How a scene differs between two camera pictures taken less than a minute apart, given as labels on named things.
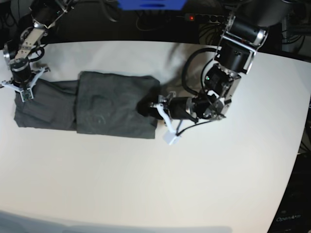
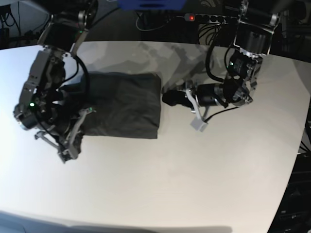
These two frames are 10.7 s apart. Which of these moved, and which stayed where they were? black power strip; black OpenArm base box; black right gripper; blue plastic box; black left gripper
Moved: black left gripper; black right gripper
Stayed: black power strip; blue plastic box; black OpenArm base box
